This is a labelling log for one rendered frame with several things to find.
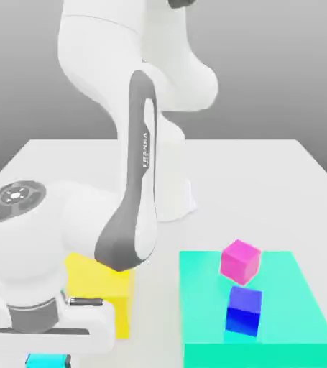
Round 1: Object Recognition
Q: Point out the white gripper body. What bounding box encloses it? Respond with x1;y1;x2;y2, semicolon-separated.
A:
0;305;116;357

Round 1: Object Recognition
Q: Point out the small pink cube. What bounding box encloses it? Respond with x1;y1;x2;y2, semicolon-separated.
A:
219;239;262;286

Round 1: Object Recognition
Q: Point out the large turquoise box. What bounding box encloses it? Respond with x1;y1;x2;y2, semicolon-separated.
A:
178;250;327;368

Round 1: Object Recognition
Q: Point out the small blue cube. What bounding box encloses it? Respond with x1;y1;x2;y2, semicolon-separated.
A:
224;285;263;338

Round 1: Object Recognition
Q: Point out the large yellow box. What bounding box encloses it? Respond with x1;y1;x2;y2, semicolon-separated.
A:
64;252;136;340

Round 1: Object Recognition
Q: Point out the small cyan cube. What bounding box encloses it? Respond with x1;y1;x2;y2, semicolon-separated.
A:
27;354;67;368

